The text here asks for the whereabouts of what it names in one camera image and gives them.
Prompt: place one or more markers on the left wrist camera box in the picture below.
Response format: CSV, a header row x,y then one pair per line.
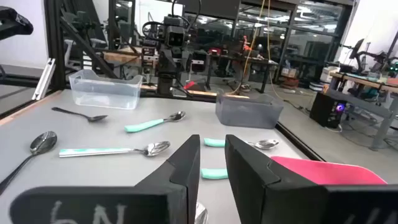
x,y
174,35

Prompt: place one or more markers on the black metal spoon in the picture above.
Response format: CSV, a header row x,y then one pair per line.
x,y
43,143
97,118

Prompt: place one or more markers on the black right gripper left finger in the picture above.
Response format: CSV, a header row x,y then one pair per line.
x,y
124,205

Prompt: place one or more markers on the red plastic bin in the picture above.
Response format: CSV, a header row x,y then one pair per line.
x,y
326,171

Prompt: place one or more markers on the clear plastic bin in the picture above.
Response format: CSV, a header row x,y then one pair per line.
x,y
105,90

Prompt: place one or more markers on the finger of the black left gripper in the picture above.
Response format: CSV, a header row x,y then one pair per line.
x,y
182,60
168,60

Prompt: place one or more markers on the grey table mat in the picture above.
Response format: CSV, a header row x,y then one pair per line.
x,y
93,174

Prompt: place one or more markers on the wooden workbench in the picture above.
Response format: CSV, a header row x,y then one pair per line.
x,y
121,56

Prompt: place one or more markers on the black computer tower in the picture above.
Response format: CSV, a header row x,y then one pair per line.
x,y
329,110

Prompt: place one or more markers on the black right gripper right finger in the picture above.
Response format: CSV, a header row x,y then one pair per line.
x,y
280,202

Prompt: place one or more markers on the dark grey plastic bin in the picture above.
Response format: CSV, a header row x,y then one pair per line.
x,y
248,112

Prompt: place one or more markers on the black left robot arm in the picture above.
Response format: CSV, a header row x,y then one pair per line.
x,y
164,85

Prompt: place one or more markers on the black desk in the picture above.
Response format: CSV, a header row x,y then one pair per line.
x,y
242,59

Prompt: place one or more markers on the silver aluminium profile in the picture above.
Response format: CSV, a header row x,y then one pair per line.
x,y
45,79

